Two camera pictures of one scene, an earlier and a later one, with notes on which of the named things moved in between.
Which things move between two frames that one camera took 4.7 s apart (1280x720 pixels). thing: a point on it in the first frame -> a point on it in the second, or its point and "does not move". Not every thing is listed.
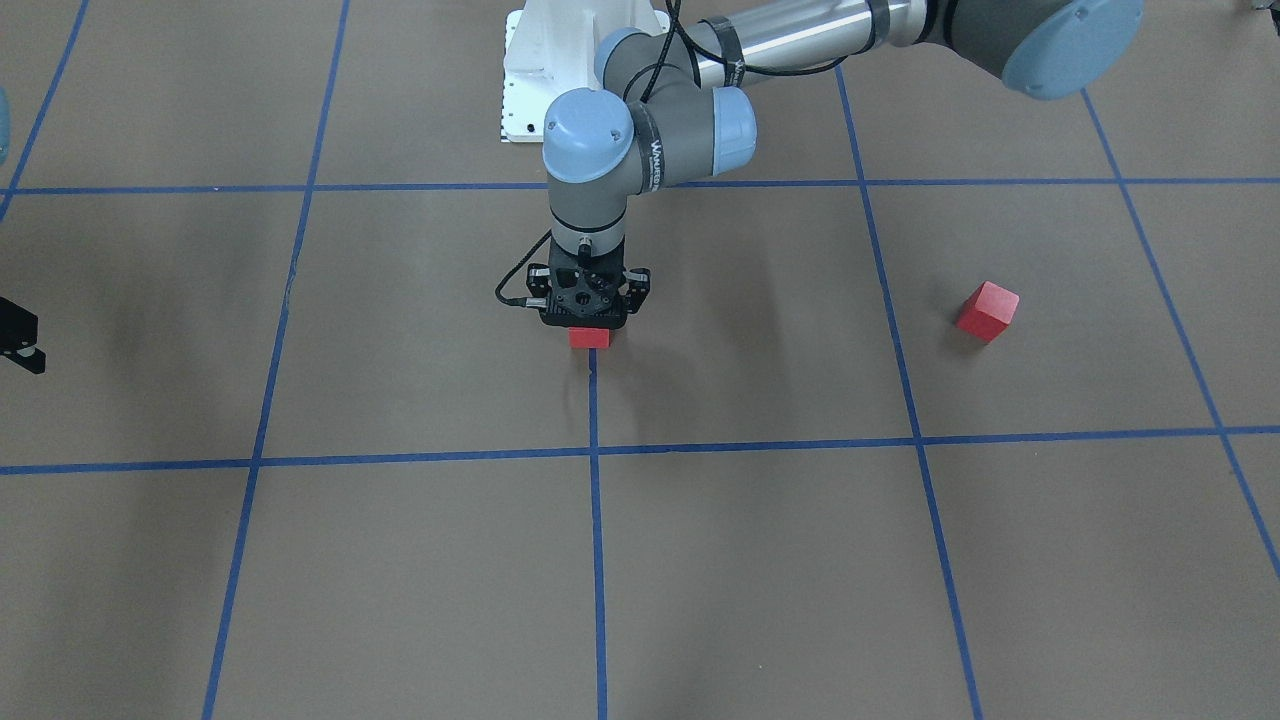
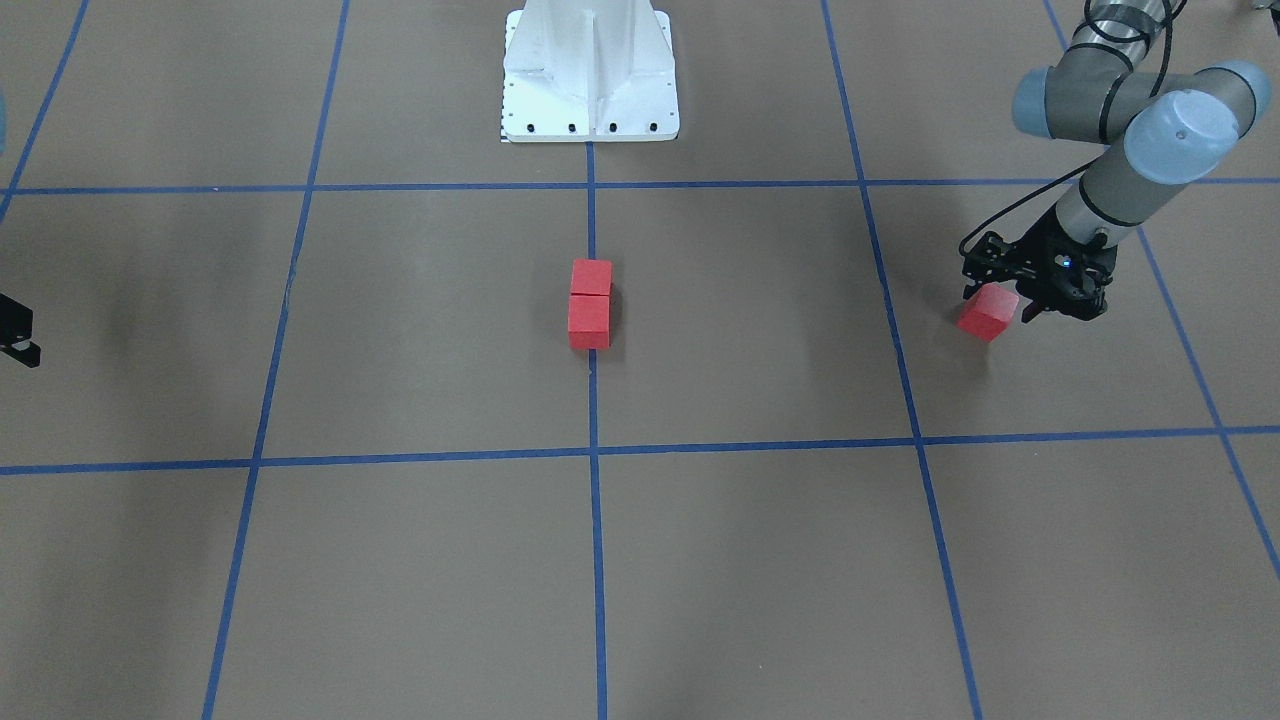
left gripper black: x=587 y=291 -> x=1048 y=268
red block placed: x=987 y=312 does not move
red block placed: x=588 y=338 does not move
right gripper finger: x=18 y=337 does not move
